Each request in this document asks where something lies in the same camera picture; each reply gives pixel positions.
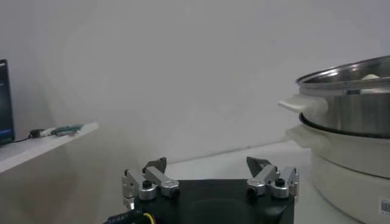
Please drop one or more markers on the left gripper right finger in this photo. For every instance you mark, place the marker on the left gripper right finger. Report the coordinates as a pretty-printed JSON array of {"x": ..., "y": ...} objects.
[{"x": 265, "y": 179}]

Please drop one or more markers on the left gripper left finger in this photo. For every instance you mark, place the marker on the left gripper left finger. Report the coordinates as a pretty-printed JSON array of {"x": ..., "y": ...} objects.
[{"x": 158, "y": 179}]

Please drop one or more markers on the white steamed baozi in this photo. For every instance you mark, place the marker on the white steamed baozi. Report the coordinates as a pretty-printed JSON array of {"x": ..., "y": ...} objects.
[{"x": 370, "y": 77}]

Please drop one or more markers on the steel steamer basket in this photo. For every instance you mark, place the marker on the steel steamer basket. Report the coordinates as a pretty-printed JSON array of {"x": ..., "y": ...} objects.
[{"x": 353, "y": 112}]

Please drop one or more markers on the white electric pot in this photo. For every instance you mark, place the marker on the white electric pot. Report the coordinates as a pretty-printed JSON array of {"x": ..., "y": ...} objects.
[{"x": 350, "y": 170}]

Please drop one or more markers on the small white adapter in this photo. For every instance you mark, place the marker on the small white adapter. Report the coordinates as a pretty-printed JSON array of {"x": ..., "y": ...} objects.
[{"x": 48, "y": 131}]

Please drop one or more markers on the white side table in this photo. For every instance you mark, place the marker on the white side table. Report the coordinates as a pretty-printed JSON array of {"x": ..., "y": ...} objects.
[{"x": 36, "y": 146}]

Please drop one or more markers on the black monitor screen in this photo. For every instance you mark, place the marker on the black monitor screen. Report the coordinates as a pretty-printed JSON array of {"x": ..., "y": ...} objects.
[{"x": 5, "y": 103}]

